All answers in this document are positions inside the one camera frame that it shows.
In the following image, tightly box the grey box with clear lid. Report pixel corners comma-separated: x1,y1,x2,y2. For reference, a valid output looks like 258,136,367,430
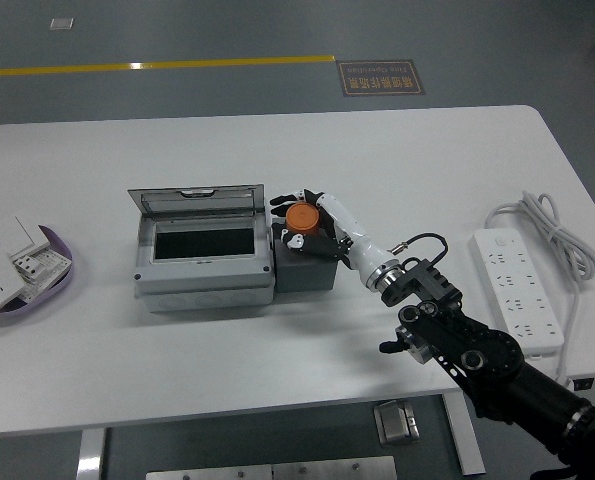
127,183,277,315

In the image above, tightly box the silver metal box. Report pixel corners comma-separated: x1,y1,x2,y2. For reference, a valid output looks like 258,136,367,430
374,401,421,446

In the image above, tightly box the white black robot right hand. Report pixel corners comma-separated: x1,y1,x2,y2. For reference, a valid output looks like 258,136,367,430
269,187,398,291

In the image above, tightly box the grey cube with round hole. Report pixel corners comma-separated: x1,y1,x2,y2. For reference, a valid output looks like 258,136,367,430
271,215,339,295

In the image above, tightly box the purple tray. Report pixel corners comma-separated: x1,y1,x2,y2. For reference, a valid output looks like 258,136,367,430
0,224,74,327

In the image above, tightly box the white switch panel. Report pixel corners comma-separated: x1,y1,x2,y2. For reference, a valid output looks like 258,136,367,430
0,215,51,261

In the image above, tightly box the white power cord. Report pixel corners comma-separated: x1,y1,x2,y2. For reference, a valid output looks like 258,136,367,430
484,189,595,387

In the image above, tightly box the small white socket module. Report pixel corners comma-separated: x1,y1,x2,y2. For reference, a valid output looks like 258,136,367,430
12,252,48,282

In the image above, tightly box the steel base plate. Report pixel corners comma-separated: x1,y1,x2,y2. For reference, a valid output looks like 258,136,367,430
145,464,274,480

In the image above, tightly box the white socket plate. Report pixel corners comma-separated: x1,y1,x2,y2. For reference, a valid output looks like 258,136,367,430
24,248,73,302

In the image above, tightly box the orange cylinder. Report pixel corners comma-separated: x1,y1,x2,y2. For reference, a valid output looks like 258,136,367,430
285,201,324,236

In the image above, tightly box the white table leg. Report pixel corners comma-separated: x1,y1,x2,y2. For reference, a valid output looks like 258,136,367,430
441,392,487,476
75,428,107,480

